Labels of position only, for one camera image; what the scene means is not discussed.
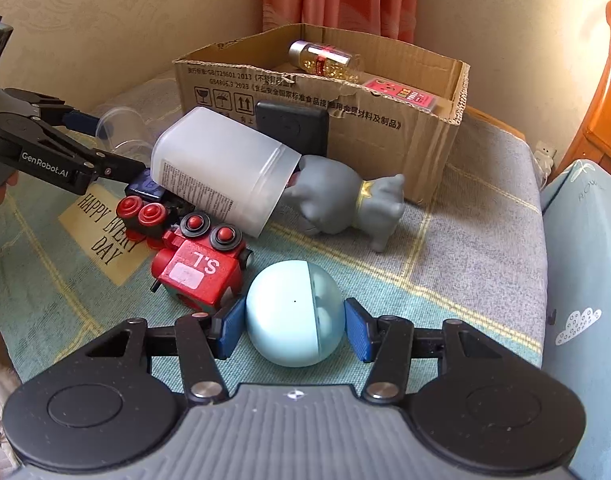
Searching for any clear plastic cup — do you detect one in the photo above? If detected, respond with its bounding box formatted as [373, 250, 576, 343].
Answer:
[94, 106, 159, 158]

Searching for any wooden bed headboard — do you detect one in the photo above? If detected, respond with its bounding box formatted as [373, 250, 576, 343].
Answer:
[555, 0, 611, 183]

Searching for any cardboard box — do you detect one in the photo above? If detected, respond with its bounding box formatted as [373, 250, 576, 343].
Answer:
[173, 23, 471, 206]

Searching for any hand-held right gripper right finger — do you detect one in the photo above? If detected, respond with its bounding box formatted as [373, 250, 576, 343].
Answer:
[344, 297, 520, 405]

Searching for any pink flat packet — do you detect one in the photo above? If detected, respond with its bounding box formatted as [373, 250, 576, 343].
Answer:
[361, 77, 439, 116]

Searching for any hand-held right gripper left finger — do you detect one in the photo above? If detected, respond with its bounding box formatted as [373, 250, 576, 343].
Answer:
[86, 295, 247, 406]

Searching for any black power bank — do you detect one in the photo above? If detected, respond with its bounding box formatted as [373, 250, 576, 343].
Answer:
[256, 101, 331, 158]

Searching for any light blue egg-shaped case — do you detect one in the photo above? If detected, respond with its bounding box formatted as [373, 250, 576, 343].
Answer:
[246, 259, 346, 367]

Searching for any red toy car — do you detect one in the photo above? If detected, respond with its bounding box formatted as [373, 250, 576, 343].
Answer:
[150, 211, 255, 312]

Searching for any grey cat figurine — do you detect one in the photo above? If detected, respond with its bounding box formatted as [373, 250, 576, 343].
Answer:
[280, 154, 406, 254]

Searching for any clear bottle of gold capsules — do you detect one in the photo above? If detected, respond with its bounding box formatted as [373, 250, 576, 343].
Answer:
[288, 40, 365, 86]

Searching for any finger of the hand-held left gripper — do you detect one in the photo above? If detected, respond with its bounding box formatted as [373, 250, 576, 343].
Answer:
[3, 87, 100, 131]
[0, 113, 150, 197]

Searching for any light blue bedsheet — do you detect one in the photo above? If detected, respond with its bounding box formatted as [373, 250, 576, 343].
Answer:
[539, 159, 611, 480]

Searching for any frosted white plastic container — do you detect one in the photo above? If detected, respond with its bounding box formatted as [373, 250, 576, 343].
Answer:
[150, 106, 301, 238]

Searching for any checked printed blanket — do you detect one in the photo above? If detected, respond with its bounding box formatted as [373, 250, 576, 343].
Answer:
[0, 74, 549, 386]

